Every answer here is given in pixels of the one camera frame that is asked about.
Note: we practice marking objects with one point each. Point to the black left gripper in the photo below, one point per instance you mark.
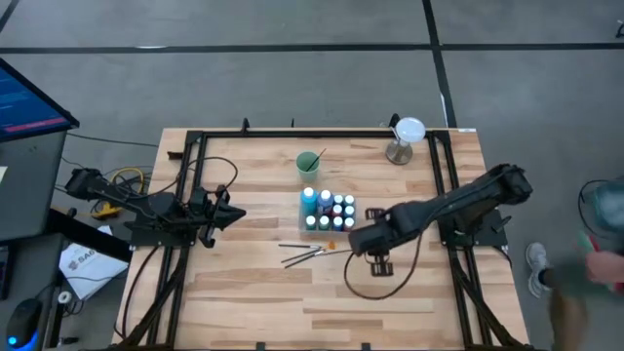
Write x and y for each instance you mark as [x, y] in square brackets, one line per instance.
[205, 214]

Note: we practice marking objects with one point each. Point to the small black paint bottle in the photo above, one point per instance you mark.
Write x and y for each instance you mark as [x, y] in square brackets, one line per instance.
[338, 199]

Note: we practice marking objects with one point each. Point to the small teal paint bottle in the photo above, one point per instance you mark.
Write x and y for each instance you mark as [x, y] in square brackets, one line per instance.
[349, 211]

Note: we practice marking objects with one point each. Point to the person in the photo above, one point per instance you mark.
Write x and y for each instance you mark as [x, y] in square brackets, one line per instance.
[536, 263]

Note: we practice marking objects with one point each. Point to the green plastic cup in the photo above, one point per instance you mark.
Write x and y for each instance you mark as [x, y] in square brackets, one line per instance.
[304, 168]

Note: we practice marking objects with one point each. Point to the small white-capped paint bottle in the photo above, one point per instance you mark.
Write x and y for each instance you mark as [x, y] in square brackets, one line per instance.
[349, 200]

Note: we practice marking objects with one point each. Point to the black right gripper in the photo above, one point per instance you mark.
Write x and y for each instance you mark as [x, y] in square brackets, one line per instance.
[382, 239]

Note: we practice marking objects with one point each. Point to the clear plastic bin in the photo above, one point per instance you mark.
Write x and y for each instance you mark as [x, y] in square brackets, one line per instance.
[329, 234]

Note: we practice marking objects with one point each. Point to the computer monitor blue screen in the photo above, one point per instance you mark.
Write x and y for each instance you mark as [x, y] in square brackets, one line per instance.
[24, 107]

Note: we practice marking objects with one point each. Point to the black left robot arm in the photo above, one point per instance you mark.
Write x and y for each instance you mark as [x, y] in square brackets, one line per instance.
[161, 209]

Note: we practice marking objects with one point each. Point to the black paintbrush orange fan bristles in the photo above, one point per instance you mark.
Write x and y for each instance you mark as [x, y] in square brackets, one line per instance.
[331, 245]

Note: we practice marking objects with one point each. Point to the black desk bar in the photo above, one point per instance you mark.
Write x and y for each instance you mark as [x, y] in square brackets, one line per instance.
[92, 239]

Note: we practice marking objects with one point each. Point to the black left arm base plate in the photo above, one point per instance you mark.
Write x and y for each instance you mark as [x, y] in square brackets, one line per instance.
[141, 239]

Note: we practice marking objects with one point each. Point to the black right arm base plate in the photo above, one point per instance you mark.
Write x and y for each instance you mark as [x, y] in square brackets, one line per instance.
[487, 236]

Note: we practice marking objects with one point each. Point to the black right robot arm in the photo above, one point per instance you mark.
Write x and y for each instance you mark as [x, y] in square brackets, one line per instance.
[463, 200]

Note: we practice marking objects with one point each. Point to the white tape roll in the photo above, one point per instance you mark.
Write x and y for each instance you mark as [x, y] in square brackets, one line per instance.
[65, 297]

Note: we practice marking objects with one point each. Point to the black aluminium table frame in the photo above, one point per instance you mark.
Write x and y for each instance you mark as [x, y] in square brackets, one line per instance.
[317, 134]

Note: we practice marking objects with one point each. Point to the black computer mouse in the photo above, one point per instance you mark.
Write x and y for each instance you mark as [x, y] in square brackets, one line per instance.
[24, 322]

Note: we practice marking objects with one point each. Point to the white paper booklet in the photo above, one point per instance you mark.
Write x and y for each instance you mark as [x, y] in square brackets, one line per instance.
[92, 270]

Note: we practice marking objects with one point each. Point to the short black paintbrush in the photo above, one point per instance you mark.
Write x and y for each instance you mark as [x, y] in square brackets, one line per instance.
[297, 245]

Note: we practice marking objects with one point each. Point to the white mushroom lamp brass base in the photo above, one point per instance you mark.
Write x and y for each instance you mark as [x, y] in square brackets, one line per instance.
[409, 129]

